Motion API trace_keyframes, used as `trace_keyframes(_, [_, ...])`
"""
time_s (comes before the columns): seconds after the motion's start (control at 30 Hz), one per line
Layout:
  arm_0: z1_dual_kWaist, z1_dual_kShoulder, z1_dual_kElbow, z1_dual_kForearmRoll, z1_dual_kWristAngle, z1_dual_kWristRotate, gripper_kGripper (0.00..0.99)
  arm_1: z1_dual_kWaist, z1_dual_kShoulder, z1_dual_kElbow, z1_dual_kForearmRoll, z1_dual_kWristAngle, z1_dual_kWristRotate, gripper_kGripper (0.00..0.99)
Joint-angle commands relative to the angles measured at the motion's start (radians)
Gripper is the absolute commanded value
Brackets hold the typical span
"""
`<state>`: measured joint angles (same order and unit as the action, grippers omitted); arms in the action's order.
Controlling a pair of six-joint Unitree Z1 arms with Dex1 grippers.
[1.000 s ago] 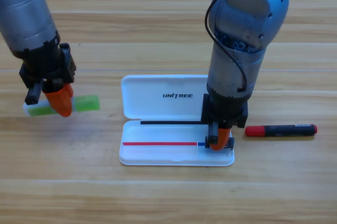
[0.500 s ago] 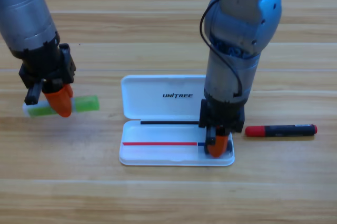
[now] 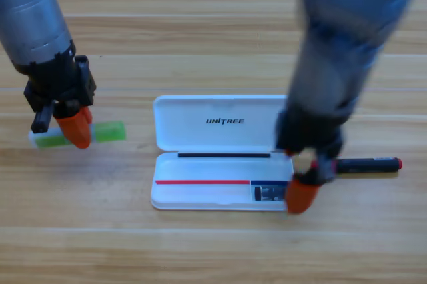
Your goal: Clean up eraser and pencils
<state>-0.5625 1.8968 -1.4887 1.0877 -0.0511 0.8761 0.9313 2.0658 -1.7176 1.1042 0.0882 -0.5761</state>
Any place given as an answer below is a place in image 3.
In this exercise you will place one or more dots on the green highlighter pen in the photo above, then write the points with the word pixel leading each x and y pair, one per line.
pixel 108 131

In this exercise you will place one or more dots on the black marker with red cap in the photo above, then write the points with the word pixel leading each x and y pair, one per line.
pixel 367 165

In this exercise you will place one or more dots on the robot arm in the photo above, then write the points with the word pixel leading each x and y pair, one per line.
pixel 347 37
pixel 30 20

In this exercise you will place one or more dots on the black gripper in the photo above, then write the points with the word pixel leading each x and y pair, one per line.
pixel 310 137
pixel 60 87

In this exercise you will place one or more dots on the black sleeved eraser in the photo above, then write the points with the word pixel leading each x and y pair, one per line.
pixel 268 194

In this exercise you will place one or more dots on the white Unitree pencil case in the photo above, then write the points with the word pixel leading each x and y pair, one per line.
pixel 213 130

